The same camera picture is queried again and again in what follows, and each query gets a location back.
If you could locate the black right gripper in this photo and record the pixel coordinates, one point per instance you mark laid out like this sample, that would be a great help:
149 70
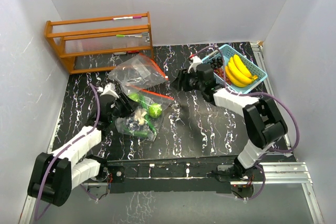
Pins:
180 81

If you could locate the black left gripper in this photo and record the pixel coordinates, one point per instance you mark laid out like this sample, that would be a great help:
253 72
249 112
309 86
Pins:
129 106

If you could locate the clear bag with green food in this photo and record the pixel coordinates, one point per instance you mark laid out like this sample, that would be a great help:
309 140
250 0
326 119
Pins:
146 120

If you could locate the clear zip bag red seal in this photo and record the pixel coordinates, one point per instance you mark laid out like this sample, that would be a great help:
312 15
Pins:
139 71

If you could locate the dark fake grape bunch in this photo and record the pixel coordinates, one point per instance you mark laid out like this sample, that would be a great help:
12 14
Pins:
216 62

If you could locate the yellow fake banana bunch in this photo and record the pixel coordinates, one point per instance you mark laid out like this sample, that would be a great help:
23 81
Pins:
238 73

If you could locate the red fake grape bunch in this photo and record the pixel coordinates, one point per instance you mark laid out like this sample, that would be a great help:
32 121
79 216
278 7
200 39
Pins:
220 77

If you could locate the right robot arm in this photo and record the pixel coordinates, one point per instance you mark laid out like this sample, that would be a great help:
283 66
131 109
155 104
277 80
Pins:
263 120

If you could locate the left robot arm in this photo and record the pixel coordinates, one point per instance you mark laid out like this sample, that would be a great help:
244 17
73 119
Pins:
68 153

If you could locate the green fake lime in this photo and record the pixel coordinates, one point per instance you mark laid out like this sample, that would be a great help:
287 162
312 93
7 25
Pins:
155 110
134 97

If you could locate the white fake garlic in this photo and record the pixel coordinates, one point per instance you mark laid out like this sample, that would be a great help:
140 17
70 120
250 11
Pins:
139 116

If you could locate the light blue plastic basket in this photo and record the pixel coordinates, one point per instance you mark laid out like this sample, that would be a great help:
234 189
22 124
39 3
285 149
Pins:
227 52

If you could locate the orange wooden rack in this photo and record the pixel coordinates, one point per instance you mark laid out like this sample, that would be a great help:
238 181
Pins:
72 39

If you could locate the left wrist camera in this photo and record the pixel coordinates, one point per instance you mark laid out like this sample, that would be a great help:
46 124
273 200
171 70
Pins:
109 89

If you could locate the aluminium frame rail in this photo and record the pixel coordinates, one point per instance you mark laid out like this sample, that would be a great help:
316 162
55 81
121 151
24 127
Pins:
273 173

